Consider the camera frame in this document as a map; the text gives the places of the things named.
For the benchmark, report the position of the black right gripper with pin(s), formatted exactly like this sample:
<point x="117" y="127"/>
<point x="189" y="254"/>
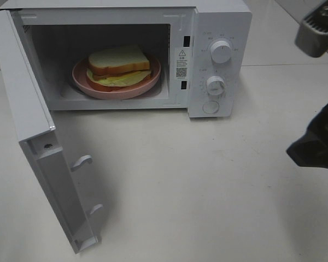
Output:
<point x="311" y="150"/>

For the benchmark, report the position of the sandwich with lettuce and tomato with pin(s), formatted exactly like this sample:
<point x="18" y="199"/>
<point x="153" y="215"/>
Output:
<point x="116" y="68"/>

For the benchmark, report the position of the pink plate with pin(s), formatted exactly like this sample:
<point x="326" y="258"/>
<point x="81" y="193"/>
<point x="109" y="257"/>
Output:
<point x="95" y="90"/>

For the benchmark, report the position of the round white door button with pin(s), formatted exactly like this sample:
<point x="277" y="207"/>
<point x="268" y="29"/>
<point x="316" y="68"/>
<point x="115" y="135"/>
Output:
<point x="211" y="107"/>

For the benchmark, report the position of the white lower microwave knob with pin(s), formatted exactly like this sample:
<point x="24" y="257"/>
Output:
<point x="215" y="85"/>

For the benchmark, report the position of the white microwave knob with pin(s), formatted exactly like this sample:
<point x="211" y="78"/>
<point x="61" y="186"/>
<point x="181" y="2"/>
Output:
<point x="215" y="85"/>
<point x="220" y="51"/>

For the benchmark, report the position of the white upper microwave knob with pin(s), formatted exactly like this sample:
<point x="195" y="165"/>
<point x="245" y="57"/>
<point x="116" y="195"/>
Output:
<point x="220" y="51"/>

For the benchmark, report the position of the white microwave oven body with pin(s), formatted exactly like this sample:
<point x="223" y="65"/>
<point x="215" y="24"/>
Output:
<point x="65" y="32"/>

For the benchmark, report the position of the white warning label sticker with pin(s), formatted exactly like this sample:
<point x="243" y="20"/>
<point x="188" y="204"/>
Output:
<point x="182" y="62"/>

